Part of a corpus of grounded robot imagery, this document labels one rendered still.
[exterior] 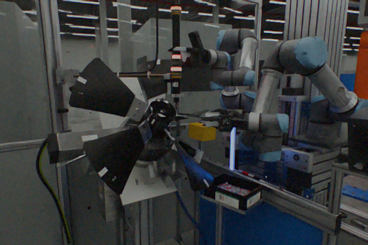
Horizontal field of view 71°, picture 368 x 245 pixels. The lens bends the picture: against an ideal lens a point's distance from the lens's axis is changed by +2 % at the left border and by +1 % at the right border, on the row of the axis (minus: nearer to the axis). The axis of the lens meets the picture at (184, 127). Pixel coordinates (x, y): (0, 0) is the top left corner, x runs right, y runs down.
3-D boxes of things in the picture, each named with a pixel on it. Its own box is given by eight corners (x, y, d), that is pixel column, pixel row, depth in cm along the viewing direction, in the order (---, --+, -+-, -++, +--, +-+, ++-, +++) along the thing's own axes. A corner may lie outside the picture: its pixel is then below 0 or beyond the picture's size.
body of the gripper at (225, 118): (216, 114, 104) (247, 115, 99) (221, 109, 111) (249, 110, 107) (217, 132, 106) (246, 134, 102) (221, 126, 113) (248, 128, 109)
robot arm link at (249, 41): (260, 41, 156) (253, 93, 125) (242, 42, 160) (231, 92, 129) (261, 23, 148) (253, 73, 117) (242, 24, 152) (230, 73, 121)
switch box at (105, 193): (114, 206, 149) (112, 170, 145) (123, 217, 136) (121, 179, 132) (98, 210, 144) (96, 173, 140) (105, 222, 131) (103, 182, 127)
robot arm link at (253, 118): (260, 111, 106) (259, 129, 108) (248, 110, 107) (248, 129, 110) (258, 115, 99) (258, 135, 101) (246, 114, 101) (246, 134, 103)
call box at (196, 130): (188, 139, 165) (188, 122, 163) (200, 136, 171) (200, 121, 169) (202, 144, 152) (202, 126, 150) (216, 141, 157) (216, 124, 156)
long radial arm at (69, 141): (123, 138, 122) (129, 125, 113) (127, 152, 119) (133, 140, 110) (55, 146, 106) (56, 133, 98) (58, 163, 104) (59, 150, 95)
